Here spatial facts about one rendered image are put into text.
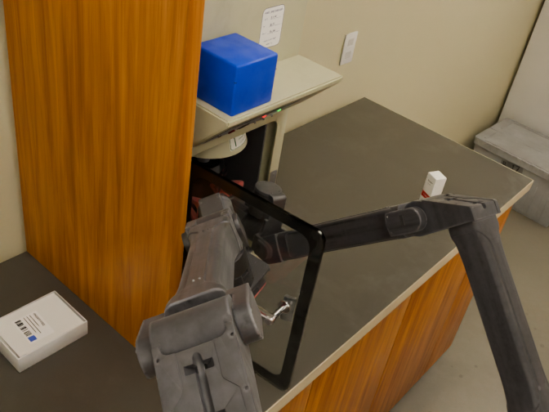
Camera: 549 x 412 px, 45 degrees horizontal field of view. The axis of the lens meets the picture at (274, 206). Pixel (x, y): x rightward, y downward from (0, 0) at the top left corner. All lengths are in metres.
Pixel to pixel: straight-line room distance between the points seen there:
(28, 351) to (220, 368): 0.88
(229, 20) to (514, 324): 0.67
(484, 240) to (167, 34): 0.55
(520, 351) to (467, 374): 1.89
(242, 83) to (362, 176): 1.08
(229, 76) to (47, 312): 0.68
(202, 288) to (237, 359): 0.11
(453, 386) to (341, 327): 1.35
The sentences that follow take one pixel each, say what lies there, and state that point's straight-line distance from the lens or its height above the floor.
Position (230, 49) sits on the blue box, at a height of 1.60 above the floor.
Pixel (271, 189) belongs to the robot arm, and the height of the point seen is 1.27.
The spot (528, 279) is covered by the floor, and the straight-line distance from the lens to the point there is 3.56.
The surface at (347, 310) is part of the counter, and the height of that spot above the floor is 0.94.
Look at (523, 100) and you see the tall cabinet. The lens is 4.26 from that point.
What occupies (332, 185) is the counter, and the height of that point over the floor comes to 0.94.
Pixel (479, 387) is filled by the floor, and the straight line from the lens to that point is 2.91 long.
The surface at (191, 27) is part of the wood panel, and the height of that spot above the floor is 1.67.
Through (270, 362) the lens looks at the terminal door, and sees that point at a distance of 1.31.
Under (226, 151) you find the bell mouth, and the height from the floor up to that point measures 1.33.
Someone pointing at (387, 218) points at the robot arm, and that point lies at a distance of 1.08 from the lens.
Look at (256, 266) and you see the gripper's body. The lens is 1.12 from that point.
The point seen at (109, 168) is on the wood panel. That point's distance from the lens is 1.24.
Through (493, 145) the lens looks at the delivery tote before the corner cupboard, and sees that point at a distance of 3.92.
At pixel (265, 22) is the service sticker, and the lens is 1.24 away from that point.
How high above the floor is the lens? 2.03
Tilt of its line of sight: 36 degrees down
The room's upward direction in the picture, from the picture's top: 10 degrees clockwise
